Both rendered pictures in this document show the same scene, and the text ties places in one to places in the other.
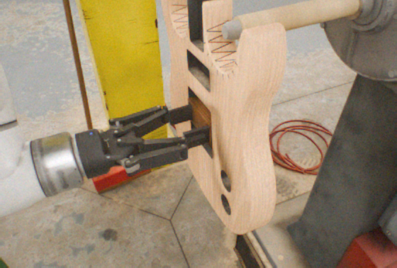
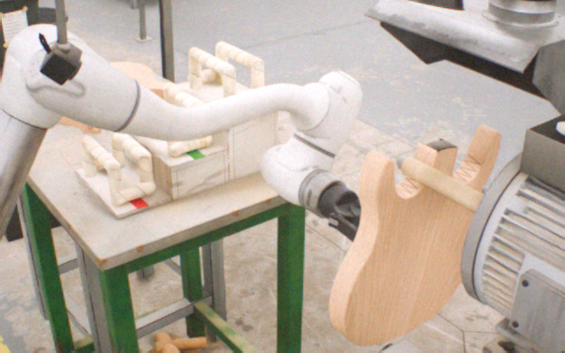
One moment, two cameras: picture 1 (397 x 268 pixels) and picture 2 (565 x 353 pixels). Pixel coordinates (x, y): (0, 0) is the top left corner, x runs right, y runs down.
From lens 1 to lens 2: 1.09 m
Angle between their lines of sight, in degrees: 62
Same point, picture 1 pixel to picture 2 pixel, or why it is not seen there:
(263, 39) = (372, 160)
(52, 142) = (326, 176)
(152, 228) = not seen: outside the picture
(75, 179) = (313, 204)
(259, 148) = (362, 251)
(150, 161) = (342, 226)
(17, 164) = (301, 169)
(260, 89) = (364, 194)
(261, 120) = (372, 229)
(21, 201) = (287, 190)
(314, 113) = not seen: outside the picture
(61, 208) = not seen: outside the picture
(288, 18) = (430, 178)
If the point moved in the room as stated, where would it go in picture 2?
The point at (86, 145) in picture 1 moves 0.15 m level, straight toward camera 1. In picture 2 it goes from (334, 191) to (274, 215)
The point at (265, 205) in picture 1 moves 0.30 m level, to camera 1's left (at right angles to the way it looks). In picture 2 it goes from (340, 297) to (295, 210)
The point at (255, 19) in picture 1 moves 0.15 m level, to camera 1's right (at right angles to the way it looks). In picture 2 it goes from (413, 163) to (451, 210)
